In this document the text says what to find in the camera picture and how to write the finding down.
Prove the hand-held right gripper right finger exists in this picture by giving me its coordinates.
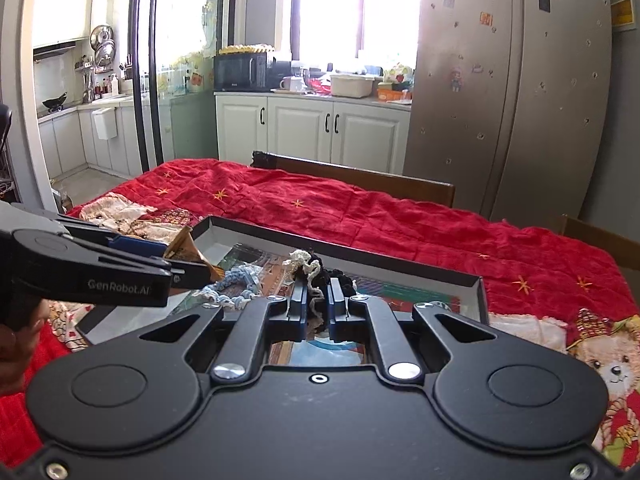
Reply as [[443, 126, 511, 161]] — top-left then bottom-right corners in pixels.
[[327, 278, 498, 383]]

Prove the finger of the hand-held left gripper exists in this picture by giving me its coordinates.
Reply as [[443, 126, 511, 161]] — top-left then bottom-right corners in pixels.
[[56, 214, 169, 261], [70, 237, 224, 292]]

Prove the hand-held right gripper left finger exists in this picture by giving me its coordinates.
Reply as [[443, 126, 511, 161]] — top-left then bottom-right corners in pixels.
[[139, 279, 309, 386]]

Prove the brown triangular paper packet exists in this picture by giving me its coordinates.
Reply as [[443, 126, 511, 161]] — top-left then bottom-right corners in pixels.
[[166, 225, 224, 282]]

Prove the black and cream crocheted scrunchie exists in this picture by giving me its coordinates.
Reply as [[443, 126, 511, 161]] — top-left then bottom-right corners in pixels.
[[281, 248, 359, 337]]

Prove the shallow black cardboard box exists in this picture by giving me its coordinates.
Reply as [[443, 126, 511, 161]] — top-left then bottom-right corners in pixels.
[[75, 215, 489, 361]]

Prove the person's left hand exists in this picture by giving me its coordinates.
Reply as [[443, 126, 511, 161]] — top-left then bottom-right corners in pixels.
[[0, 299, 48, 397]]

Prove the light blue crocheted scrunchie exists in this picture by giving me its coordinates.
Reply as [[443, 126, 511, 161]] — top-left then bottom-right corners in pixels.
[[192, 267, 263, 313]]

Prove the red printed blanket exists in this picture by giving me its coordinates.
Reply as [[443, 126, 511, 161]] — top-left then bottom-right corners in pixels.
[[0, 158, 640, 471]]

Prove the white hanging bin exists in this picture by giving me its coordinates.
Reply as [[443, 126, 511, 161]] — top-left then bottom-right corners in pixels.
[[92, 106, 119, 141]]

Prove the white kitchen cabinet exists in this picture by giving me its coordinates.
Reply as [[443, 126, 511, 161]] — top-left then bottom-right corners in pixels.
[[214, 91, 413, 176]]

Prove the steel pot lids rack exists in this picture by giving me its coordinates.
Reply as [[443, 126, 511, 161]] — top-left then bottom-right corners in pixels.
[[89, 24, 117, 74]]

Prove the black microwave oven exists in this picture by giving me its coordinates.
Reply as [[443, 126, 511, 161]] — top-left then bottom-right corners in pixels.
[[213, 52, 277, 94]]

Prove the range hood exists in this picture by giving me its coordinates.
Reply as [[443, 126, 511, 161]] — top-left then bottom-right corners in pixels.
[[32, 40, 77, 64]]

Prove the orange box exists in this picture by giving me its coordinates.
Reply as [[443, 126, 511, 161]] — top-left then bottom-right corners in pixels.
[[377, 87, 414, 104]]

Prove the yellow crocheted cover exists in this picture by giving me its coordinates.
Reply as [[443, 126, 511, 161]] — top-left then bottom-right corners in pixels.
[[218, 44, 277, 57]]

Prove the white plastic basin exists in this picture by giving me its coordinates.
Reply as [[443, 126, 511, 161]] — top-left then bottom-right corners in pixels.
[[329, 73, 377, 99]]

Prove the silver refrigerator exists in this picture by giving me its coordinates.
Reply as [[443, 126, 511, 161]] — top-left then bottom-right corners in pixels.
[[402, 0, 614, 222]]

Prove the black sliding door frame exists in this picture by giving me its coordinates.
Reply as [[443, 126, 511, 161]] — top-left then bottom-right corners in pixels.
[[128, 0, 164, 176]]

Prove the yellow wall label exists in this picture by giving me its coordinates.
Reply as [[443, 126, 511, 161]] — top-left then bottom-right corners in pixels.
[[610, 0, 633, 32]]

